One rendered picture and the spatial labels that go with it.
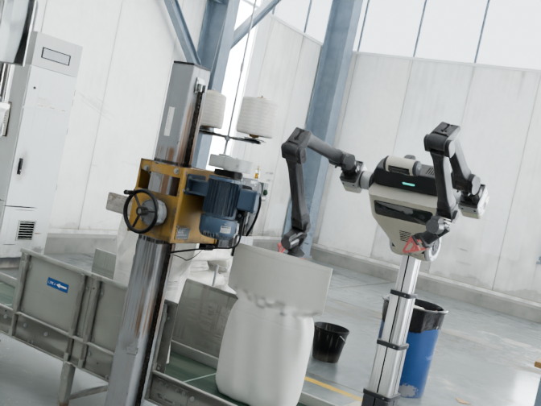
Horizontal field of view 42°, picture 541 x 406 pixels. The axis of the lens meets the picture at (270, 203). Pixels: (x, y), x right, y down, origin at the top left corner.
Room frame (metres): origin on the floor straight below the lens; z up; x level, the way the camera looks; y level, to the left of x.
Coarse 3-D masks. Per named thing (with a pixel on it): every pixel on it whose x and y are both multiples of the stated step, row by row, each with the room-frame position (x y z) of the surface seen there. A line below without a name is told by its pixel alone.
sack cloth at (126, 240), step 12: (120, 228) 3.53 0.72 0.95; (120, 240) 3.50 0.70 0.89; (132, 240) 3.46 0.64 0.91; (120, 252) 3.45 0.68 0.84; (132, 252) 3.42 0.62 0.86; (180, 252) 3.32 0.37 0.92; (192, 252) 3.30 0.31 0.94; (120, 264) 3.40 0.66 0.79; (180, 264) 3.30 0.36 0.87; (120, 276) 3.39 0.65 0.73; (180, 276) 3.32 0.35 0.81; (168, 288) 3.29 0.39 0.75; (180, 288) 3.36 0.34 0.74; (168, 360) 3.35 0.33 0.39
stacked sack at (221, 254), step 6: (198, 246) 5.93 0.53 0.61; (198, 252) 5.81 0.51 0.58; (204, 252) 5.89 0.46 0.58; (210, 252) 5.96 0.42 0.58; (216, 252) 6.04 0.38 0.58; (222, 252) 6.13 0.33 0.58; (228, 252) 6.21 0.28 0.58; (198, 258) 5.83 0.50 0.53; (204, 258) 5.91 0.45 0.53; (210, 258) 5.98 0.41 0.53; (216, 258) 6.05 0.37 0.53; (222, 258) 6.12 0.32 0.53; (228, 258) 6.20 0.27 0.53
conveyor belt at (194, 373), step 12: (0, 288) 4.07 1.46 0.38; (12, 288) 4.13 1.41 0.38; (0, 300) 3.81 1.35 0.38; (12, 300) 3.87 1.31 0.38; (180, 360) 3.41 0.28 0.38; (192, 360) 3.46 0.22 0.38; (168, 372) 3.19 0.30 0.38; (180, 372) 3.23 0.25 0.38; (192, 372) 3.27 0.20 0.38; (204, 372) 3.30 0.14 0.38; (216, 372) 3.34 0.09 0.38; (192, 384) 3.10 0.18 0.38; (204, 384) 3.13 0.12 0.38; (216, 384) 3.16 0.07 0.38; (228, 396) 3.03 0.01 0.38
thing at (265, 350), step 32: (256, 256) 3.05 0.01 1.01; (288, 256) 3.06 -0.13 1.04; (256, 288) 3.02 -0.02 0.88; (288, 288) 2.95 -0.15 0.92; (320, 288) 2.92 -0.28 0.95; (256, 320) 2.99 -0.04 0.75; (288, 320) 2.92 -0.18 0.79; (224, 352) 3.06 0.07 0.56; (256, 352) 2.96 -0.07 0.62; (288, 352) 2.90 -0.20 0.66; (224, 384) 3.05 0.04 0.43; (256, 384) 2.94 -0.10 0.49; (288, 384) 2.90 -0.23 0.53
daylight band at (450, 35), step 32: (288, 0) 10.74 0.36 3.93; (320, 0) 11.57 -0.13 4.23; (384, 0) 11.75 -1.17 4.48; (416, 0) 11.47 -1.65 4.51; (448, 0) 11.19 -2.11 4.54; (480, 0) 10.94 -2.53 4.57; (512, 0) 10.69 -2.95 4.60; (320, 32) 11.75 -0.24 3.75; (384, 32) 11.69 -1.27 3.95; (416, 32) 11.41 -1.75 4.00; (448, 32) 11.14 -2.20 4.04; (480, 32) 10.89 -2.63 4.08; (512, 32) 10.64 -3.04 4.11; (512, 64) 10.59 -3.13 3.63
